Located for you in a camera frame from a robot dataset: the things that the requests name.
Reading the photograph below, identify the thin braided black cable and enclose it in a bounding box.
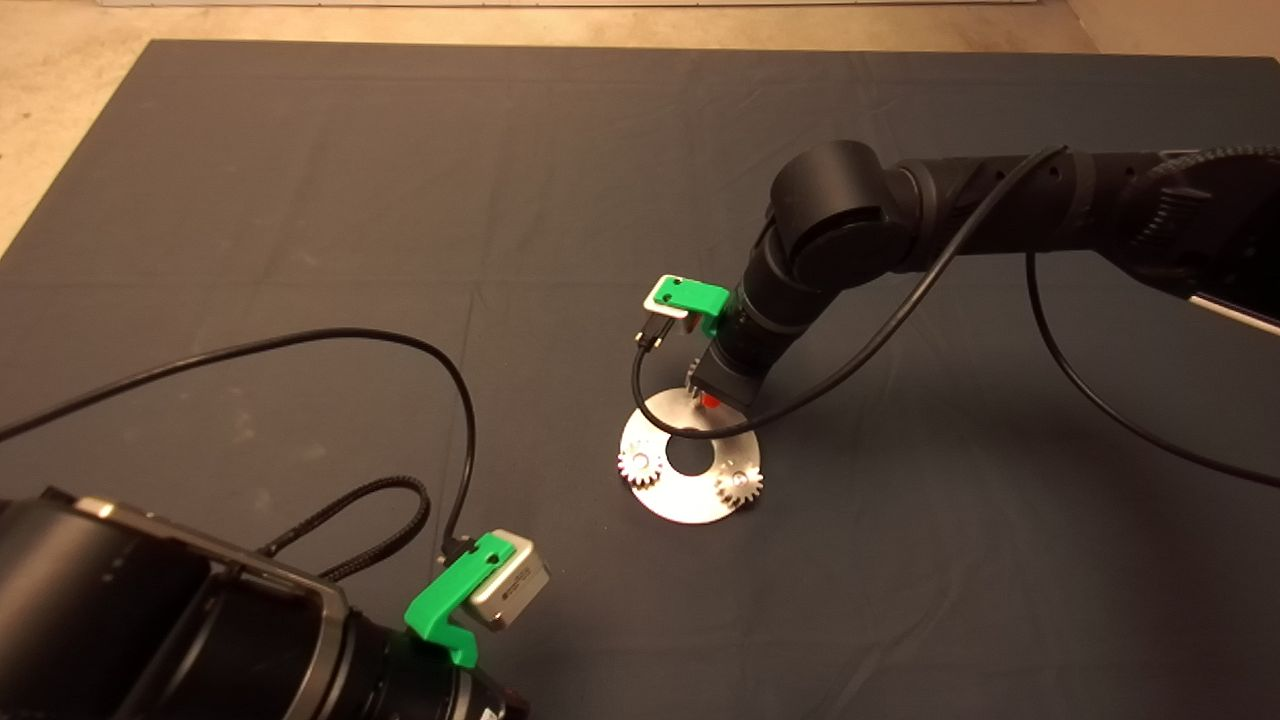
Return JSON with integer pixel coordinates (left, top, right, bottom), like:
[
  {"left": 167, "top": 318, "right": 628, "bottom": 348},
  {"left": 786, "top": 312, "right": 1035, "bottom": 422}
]
[{"left": 258, "top": 476, "right": 432, "bottom": 583}]

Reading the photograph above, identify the silver right camera box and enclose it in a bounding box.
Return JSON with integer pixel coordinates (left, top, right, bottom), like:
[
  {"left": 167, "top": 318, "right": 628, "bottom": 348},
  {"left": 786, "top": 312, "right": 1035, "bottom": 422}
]
[{"left": 642, "top": 274, "right": 696, "bottom": 321}]

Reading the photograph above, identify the green left camera mount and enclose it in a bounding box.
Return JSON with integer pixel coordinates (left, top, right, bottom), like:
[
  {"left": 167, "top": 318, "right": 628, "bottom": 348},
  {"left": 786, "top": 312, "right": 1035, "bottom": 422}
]
[{"left": 404, "top": 532, "right": 517, "bottom": 669}]

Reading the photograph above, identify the dark grey table cloth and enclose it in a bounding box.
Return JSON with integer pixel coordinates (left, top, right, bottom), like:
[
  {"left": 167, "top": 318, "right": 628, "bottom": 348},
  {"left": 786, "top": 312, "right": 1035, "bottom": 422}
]
[{"left": 0, "top": 40, "right": 1280, "bottom": 720}]

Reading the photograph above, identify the silver left camera box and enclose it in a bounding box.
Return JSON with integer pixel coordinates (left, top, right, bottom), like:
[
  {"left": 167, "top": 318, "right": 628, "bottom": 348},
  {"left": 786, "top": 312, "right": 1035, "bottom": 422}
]
[{"left": 470, "top": 528, "right": 551, "bottom": 633}]

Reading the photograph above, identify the silver camera box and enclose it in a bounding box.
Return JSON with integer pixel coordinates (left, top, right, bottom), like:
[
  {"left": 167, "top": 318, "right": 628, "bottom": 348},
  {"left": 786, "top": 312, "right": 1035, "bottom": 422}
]
[
  {"left": 642, "top": 274, "right": 696, "bottom": 321},
  {"left": 470, "top": 528, "right": 551, "bottom": 633}
]

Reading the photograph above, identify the round metal carrier plate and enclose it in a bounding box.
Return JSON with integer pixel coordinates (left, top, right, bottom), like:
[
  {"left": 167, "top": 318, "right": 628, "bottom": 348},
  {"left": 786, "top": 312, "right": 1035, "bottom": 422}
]
[{"left": 619, "top": 388, "right": 762, "bottom": 525}]

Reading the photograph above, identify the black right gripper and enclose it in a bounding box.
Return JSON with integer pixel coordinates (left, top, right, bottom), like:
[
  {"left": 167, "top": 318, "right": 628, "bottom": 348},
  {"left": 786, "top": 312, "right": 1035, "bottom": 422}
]
[{"left": 695, "top": 285, "right": 821, "bottom": 411}]

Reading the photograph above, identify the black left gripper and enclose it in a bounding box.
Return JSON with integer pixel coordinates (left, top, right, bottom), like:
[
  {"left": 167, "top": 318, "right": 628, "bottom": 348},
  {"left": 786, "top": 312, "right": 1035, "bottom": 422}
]
[{"left": 350, "top": 620, "right": 531, "bottom": 720}]

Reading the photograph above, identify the black left camera cable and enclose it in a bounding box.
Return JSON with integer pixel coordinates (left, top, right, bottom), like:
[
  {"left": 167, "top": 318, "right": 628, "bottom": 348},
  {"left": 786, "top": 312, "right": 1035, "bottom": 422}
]
[{"left": 0, "top": 328, "right": 477, "bottom": 561}]

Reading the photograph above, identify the black right camera cable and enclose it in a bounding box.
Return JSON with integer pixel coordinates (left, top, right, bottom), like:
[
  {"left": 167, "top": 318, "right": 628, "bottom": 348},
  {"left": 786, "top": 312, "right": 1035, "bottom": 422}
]
[{"left": 630, "top": 146, "right": 1069, "bottom": 441}]

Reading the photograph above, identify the black camera cable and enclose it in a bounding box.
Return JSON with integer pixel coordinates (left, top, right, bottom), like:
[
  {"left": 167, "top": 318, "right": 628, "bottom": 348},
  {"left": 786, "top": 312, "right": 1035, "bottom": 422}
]
[
  {"left": 630, "top": 146, "right": 1069, "bottom": 441},
  {"left": 0, "top": 328, "right": 477, "bottom": 561}
]

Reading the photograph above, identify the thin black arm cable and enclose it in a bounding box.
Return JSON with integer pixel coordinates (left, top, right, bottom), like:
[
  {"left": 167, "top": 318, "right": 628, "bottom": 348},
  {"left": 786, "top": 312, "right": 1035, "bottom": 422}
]
[{"left": 1027, "top": 250, "right": 1280, "bottom": 491}]

